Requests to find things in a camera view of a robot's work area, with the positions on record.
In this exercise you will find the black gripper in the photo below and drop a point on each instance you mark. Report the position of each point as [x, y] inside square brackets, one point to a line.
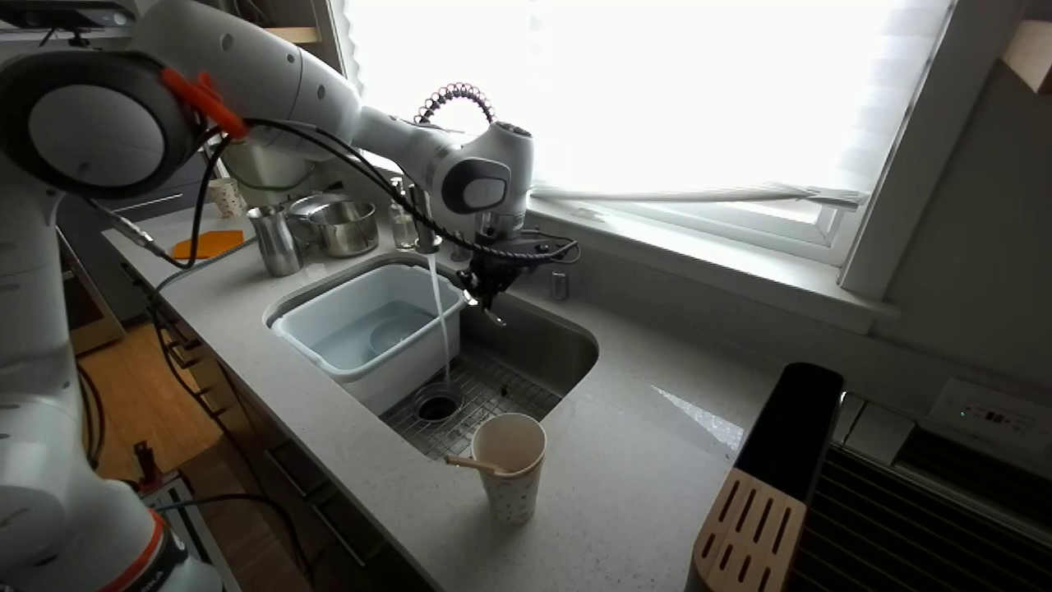
[496, 277]

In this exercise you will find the steel spring neck faucet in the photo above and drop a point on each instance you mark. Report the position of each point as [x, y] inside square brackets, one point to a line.
[453, 96]

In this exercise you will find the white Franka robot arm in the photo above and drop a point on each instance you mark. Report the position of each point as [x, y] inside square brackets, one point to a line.
[273, 76]

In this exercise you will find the steel sink basin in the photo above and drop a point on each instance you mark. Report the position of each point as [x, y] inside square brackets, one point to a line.
[538, 348]

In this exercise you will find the short steel cylinder button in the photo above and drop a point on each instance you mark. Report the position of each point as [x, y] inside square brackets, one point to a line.
[559, 284]

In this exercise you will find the clear soap pump bottle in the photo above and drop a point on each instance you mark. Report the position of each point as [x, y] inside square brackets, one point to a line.
[402, 232]

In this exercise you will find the white plastic dish tub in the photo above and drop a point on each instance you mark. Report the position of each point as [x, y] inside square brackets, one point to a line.
[372, 329]

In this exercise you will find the steel cooking pot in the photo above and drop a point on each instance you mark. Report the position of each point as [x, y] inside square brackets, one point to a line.
[345, 229]

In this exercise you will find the wooden stir stick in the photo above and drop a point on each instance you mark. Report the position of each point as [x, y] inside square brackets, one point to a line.
[464, 463]

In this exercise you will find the paper cup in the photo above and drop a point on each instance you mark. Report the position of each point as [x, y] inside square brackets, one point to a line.
[509, 465]

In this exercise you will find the steel tumbler cup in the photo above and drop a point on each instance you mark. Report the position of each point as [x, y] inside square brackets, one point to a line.
[273, 241]

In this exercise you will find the large pale bowl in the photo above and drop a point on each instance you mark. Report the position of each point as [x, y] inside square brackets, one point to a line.
[266, 166]

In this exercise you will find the orange flat pad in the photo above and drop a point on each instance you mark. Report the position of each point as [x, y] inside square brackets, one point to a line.
[208, 244]

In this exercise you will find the cabinet drawers under counter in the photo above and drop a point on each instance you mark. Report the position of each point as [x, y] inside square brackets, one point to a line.
[252, 463]

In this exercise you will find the wooden shelf board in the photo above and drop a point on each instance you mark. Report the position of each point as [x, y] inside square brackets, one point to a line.
[299, 36]

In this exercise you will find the wood and black knife block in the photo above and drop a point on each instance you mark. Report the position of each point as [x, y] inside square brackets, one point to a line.
[772, 482]

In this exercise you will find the black slatted grate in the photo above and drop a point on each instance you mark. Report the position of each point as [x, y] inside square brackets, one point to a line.
[920, 527]

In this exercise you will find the white wall outlet plate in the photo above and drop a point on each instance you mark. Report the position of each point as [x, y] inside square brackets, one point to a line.
[990, 415]

